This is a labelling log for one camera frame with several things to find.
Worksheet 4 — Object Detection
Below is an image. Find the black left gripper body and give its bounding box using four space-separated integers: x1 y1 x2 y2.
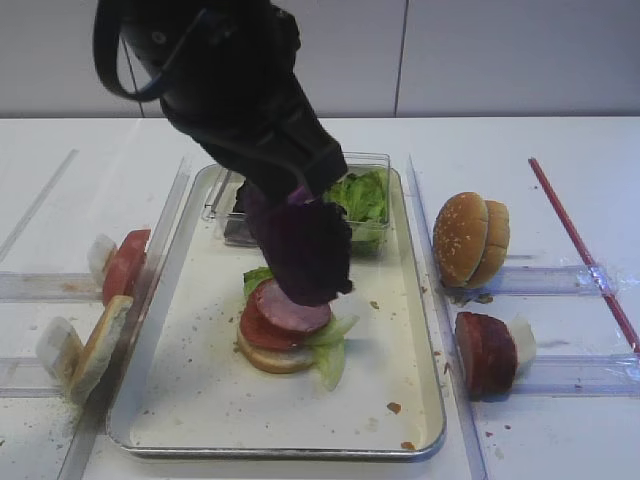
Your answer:
159 49 347 203

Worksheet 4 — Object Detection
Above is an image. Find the purple lettuce leaf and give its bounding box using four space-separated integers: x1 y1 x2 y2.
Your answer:
239 182 353 306

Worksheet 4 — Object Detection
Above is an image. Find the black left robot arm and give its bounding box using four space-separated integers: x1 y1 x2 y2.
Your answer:
93 1 347 201

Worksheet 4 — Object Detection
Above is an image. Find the clear lettuce container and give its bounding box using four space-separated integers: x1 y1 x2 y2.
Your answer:
203 152 390 258

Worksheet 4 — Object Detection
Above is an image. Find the green lettuce in container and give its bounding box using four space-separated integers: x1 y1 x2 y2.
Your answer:
324 168 389 258

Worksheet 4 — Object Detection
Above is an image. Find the meat patty on burger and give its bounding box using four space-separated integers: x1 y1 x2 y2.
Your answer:
251 279 332 335

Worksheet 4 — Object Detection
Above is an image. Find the tomato slice left rack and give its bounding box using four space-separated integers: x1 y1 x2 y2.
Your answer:
102 229 151 306

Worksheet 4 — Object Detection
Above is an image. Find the tomato slice on burger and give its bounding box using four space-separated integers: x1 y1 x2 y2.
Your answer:
239 297 304 351

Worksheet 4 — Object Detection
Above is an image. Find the green lettuce on burger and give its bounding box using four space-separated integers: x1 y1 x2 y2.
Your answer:
243 267 359 391

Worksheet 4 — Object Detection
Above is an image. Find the white pusher left upper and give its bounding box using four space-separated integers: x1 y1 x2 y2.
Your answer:
87 234 118 286

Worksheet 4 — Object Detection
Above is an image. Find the white pusher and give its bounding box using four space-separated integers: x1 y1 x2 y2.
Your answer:
87 234 118 286
36 317 83 391
507 315 537 378

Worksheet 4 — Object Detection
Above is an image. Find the sesame bun top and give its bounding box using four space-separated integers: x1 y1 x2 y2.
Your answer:
433 192 489 287

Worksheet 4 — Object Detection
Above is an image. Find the bottom bun on tray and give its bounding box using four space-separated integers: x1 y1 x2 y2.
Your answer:
236 329 314 374

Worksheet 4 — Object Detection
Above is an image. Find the clear left upper track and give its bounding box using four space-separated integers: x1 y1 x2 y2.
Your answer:
1 272 102 303

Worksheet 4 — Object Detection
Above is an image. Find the clear track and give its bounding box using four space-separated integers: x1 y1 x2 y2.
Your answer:
1 272 102 303
510 353 639 398
479 265 618 296
0 358 63 398

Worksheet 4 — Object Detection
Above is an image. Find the bun half right rack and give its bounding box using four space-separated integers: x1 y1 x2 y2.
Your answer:
467 200 510 289

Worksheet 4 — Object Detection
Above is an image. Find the bun half rack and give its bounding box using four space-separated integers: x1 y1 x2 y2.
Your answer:
66 295 133 406
467 200 510 289

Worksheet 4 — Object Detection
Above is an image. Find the bun half left rack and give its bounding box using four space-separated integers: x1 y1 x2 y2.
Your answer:
66 295 133 406

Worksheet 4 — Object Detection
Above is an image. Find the metal tray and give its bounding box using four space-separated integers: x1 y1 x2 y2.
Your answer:
106 166 446 462

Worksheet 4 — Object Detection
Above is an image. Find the red straw rod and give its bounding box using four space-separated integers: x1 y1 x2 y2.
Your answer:
528 157 639 354

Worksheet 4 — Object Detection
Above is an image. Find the white pusher left lower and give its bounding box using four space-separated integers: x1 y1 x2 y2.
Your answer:
36 317 83 391

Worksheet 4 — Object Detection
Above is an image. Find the clear left lower track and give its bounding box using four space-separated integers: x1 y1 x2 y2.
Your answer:
0 358 63 398

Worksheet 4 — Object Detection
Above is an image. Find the white pusher right lower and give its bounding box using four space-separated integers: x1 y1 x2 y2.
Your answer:
507 315 537 378

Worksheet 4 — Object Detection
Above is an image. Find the clear right upper track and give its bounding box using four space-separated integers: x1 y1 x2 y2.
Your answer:
479 265 618 296

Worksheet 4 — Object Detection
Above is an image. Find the clear right lower track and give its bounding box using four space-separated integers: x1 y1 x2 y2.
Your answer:
510 353 639 398

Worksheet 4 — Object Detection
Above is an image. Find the clear left long rail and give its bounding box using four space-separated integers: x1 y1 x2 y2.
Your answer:
58 156 192 479

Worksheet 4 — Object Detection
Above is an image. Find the clear long rail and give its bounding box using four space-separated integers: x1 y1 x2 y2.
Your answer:
58 156 192 479
406 155 489 480

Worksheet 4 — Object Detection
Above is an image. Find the clear right long rail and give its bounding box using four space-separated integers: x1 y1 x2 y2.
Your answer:
406 155 489 480

